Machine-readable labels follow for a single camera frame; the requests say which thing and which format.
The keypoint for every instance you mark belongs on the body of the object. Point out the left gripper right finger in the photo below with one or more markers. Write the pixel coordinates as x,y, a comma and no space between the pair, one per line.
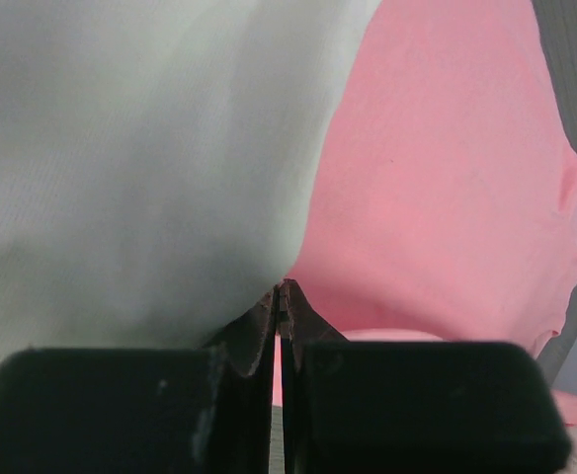
411,407

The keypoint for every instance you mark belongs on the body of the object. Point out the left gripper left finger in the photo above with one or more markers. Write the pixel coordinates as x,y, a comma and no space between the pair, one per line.
206,410

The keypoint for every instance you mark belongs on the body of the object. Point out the pink t shirt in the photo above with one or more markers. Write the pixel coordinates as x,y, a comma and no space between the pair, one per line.
445,203

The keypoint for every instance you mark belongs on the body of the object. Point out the folded white t shirt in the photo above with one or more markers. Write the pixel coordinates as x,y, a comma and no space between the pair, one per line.
157,159

